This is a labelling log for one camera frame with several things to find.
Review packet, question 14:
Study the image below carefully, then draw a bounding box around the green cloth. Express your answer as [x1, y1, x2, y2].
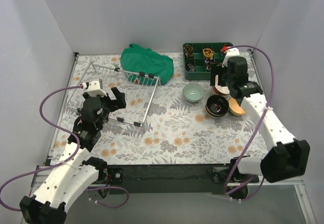
[120, 44, 174, 85]

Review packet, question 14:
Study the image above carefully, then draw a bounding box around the purple cable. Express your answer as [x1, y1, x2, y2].
[224, 44, 274, 201]
[0, 86, 130, 212]

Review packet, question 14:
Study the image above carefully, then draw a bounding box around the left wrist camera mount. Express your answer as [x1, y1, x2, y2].
[80, 79, 107, 97]

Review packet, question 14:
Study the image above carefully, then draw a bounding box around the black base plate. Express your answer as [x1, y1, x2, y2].
[107, 164, 229, 194]

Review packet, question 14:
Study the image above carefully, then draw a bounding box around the black patterned bowl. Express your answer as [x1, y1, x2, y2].
[205, 95, 229, 117]

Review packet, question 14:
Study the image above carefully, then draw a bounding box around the tan bowl with logo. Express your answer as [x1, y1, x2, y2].
[228, 97, 247, 116]

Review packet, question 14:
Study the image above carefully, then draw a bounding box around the green compartment organizer box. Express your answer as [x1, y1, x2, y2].
[182, 42, 233, 81]

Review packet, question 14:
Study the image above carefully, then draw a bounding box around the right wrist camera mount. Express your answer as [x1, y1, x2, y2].
[222, 48, 240, 67]

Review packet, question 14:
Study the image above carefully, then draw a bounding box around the silver wire dish rack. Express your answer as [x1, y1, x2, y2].
[78, 62, 160, 127]

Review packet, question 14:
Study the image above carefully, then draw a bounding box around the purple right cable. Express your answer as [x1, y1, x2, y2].
[224, 44, 274, 201]

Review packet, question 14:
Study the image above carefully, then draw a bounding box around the black pink floral rolled sock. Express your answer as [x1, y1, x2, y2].
[205, 58, 214, 71]

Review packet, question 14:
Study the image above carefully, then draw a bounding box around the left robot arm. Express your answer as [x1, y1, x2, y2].
[19, 87, 126, 223]

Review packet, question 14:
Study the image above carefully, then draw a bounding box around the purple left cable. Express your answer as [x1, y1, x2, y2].
[0, 86, 130, 212]

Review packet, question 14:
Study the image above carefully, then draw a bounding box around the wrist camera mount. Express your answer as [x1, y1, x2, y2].
[80, 79, 107, 97]
[222, 48, 240, 67]

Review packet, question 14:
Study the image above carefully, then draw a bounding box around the grey black folded sock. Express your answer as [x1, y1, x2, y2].
[185, 62, 195, 72]

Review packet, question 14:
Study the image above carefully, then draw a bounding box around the pale green bowl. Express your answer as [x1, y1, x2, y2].
[182, 83, 205, 102]

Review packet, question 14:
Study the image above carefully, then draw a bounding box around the leopard print rolled sock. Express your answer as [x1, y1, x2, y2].
[183, 44, 194, 58]

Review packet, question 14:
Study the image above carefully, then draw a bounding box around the red floral bowl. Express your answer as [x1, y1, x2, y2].
[211, 85, 230, 97]

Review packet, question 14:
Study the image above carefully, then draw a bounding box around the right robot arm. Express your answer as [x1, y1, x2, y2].
[210, 56, 310, 183]

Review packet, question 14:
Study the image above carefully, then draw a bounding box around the aluminium frame rail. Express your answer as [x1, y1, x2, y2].
[21, 165, 317, 224]

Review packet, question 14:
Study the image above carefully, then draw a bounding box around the yellow rolled sock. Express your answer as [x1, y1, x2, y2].
[202, 48, 214, 58]

